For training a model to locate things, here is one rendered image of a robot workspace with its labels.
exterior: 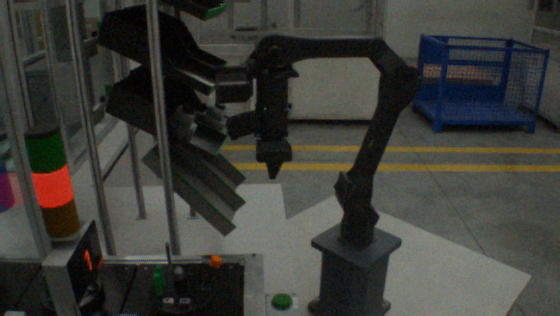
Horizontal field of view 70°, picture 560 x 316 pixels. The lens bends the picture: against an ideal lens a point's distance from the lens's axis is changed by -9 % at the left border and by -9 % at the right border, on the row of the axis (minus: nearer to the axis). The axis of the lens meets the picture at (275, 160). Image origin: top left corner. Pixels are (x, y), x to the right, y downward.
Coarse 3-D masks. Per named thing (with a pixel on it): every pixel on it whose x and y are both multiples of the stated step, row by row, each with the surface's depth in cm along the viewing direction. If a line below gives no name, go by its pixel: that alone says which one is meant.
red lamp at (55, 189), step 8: (64, 168) 57; (40, 176) 54; (48, 176) 55; (56, 176) 55; (64, 176) 57; (40, 184) 55; (48, 184) 55; (56, 184) 56; (64, 184) 57; (40, 192) 56; (48, 192) 55; (56, 192) 56; (64, 192) 57; (72, 192) 59; (40, 200) 56; (48, 200) 56; (56, 200) 56; (64, 200) 57
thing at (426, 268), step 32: (288, 224) 138; (320, 224) 138; (384, 224) 138; (320, 256) 122; (416, 256) 122; (448, 256) 121; (480, 256) 120; (384, 288) 109; (416, 288) 109; (448, 288) 108; (480, 288) 108; (512, 288) 107
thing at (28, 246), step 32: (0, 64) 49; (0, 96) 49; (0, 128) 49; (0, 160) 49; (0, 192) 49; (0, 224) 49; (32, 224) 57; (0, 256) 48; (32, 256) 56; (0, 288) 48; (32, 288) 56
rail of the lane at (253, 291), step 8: (248, 256) 106; (256, 256) 106; (248, 264) 103; (256, 264) 103; (248, 272) 100; (256, 272) 100; (248, 280) 97; (256, 280) 97; (240, 288) 93; (248, 288) 95; (256, 288) 95; (240, 296) 91; (248, 296) 92; (256, 296) 93; (264, 296) 92; (240, 304) 89; (248, 304) 90; (256, 304) 91; (264, 304) 90; (248, 312) 88; (256, 312) 89; (264, 312) 88
